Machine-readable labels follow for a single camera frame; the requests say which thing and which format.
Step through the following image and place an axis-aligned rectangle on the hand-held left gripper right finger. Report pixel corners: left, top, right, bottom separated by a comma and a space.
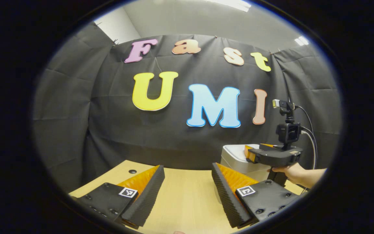
211, 162, 301, 229

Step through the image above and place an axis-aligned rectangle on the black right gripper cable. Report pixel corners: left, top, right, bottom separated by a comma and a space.
295, 105, 318, 170

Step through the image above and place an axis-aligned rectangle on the wooden desktop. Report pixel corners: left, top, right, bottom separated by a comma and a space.
69, 160, 304, 234

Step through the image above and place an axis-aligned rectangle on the black backdrop cloth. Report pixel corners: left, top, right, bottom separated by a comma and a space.
33, 23, 343, 192

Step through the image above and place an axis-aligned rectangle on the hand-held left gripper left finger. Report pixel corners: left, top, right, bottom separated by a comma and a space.
69, 165, 166, 229

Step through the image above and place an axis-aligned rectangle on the long ceiling light panel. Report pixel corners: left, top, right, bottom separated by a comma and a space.
206, 0, 251, 12

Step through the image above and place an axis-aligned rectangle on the white desktop garbage bin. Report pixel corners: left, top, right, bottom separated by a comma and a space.
216, 144, 272, 202

